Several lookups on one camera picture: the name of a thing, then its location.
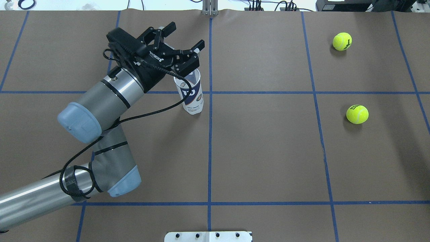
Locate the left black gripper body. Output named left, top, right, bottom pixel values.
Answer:
left=133, top=42, right=171, bottom=92

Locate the white tennis ball can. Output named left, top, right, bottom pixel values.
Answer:
left=173, top=69, right=204, bottom=115

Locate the Roland Garros tennis ball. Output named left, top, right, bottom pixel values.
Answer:
left=346, top=105, right=370, bottom=124

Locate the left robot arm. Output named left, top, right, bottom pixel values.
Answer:
left=1, top=21, right=204, bottom=233

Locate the Wilson tennis ball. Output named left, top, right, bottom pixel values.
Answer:
left=332, top=32, right=352, bottom=51

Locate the blue tape roll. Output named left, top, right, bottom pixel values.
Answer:
left=17, top=0, right=37, bottom=10

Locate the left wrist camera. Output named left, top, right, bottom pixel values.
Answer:
left=106, top=28, right=149, bottom=66

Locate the aluminium frame post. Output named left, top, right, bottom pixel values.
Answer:
left=202, top=0, right=219, bottom=16

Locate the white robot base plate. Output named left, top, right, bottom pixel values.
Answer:
left=164, top=231, right=253, bottom=242

